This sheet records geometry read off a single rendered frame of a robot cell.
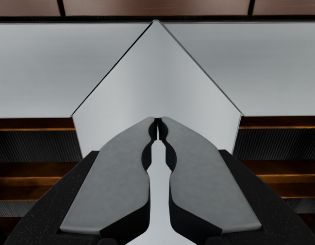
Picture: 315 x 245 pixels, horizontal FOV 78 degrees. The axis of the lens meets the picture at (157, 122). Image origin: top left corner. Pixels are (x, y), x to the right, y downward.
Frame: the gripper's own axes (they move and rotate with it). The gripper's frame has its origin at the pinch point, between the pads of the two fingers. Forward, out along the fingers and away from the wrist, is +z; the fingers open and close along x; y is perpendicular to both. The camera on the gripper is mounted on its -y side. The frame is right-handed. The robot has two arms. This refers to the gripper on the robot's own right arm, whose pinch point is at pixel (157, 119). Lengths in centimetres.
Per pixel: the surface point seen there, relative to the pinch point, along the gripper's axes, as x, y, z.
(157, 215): -0.1, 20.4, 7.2
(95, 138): -7.0, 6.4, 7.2
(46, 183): -28.5, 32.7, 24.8
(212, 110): 5.9, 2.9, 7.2
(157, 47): 0.1, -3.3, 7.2
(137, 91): -2.0, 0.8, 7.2
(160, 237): 0.4, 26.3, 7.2
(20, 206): -52, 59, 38
